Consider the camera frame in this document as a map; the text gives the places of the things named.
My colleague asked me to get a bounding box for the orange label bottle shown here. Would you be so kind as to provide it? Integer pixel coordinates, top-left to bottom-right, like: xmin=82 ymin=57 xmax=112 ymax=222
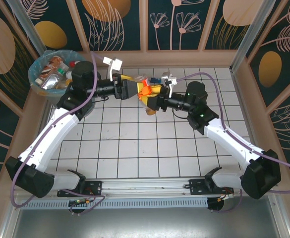
xmin=134 ymin=73 xmax=158 ymax=117

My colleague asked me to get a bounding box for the clear bottle butterfly label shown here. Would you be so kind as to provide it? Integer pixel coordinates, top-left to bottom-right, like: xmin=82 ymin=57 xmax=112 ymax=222
xmin=40 ymin=73 xmax=64 ymax=90

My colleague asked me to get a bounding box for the blue mesh bin with bag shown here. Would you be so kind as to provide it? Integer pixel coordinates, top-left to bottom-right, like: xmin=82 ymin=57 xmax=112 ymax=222
xmin=27 ymin=49 xmax=101 ymax=119

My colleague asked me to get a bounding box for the blue label water bottle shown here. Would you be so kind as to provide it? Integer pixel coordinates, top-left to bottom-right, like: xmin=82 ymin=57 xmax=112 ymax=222
xmin=149 ymin=76 xmax=163 ymax=86

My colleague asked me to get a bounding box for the grey metal sheet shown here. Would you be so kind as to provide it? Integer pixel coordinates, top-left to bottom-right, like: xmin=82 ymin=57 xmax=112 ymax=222
xmin=10 ymin=208 xmax=282 ymax=238

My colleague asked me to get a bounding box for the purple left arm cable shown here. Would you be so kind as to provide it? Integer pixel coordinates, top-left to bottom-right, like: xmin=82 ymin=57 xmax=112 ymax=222
xmin=10 ymin=51 xmax=111 ymax=215

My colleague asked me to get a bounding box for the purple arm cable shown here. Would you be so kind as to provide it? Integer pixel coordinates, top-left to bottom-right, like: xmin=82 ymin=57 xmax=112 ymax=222
xmin=176 ymin=72 xmax=290 ymax=214
xmin=10 ymin=51 xmax=111 ymax=215

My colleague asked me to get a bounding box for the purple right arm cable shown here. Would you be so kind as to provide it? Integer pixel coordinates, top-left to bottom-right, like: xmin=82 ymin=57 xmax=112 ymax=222
xmin=176 ymin=72 xmax=290 ymax=214

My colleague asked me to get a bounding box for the aluminium frame post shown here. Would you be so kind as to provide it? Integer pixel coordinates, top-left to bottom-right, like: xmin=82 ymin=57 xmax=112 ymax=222
xmin=230 ymin=0 xmax=282 ymax=74
xmin=5 ymin=0 xmax=46 ymax=52

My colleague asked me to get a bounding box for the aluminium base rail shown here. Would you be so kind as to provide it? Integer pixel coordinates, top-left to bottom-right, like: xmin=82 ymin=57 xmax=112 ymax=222
xmin=10 ymin=177 xmax=210 ymax=199

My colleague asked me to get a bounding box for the slotted grey cable duct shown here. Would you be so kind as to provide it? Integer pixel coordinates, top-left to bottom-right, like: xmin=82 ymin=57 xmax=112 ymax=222
xmin=18 ymin=197 xmax=209 ymax=209

